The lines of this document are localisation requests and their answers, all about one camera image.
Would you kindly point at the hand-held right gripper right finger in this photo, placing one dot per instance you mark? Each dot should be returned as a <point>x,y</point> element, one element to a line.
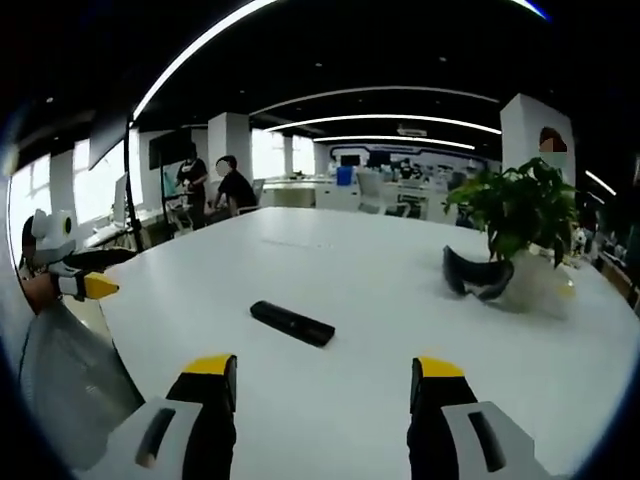
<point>450,420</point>

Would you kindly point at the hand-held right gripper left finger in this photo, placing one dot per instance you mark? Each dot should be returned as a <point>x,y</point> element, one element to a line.
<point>200,420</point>

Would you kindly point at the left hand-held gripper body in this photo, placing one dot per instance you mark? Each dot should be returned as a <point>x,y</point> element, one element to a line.
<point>50,237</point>

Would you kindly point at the black remote control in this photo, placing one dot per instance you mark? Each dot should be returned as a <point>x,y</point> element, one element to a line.
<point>292,323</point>

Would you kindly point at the computer monitor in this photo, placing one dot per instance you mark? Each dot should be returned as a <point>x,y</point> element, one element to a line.
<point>119,202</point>

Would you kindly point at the black tripod stand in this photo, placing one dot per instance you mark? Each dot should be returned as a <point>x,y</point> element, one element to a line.
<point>134,200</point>

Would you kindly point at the grey mesh office chair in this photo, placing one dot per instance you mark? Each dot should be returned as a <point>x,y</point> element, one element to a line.
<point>70,380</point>

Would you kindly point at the black headset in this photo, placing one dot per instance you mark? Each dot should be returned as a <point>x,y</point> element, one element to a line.
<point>475,277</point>

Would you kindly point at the white plant pot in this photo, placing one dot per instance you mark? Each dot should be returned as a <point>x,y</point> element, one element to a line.
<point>537,285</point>

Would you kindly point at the green potted plant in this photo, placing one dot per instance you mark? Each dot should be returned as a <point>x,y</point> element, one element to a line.
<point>520,210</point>

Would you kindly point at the white office chair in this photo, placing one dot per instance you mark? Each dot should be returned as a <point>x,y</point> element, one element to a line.
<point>371,192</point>

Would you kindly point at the blue bin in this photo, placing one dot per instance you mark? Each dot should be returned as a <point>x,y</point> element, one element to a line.
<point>345,176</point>

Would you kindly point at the black wall screen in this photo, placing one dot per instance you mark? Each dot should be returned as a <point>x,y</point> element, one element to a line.
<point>170,147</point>

